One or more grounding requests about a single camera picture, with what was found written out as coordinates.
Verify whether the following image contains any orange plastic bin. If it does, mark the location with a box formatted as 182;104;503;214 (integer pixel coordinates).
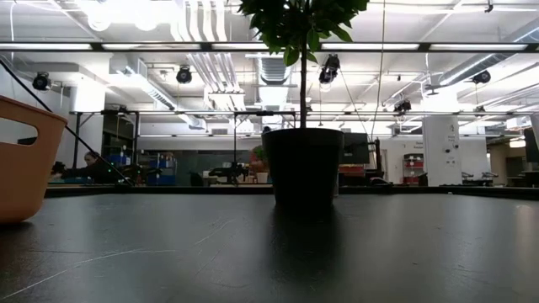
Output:
0;94;68;224

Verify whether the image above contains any black plant pot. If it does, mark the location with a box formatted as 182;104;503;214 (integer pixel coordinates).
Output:
261;127;345;207

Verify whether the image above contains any black computer monitor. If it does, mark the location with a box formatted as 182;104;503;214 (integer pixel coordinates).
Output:
343;132;371;165
524;128;539;164

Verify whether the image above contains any blue storage bins rack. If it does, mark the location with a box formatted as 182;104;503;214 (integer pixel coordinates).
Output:
146;153;178;187

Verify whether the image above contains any green leafy plant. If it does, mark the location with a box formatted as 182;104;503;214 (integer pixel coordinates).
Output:
237;0;371;130

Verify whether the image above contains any red storage shelf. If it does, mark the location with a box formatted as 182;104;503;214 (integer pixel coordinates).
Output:
403;153;424;186

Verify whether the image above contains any person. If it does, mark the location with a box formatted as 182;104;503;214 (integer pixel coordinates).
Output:
52;150;140;185

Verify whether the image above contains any black background workstation frame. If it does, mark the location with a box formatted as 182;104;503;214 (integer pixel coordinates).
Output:
69;109;298;180

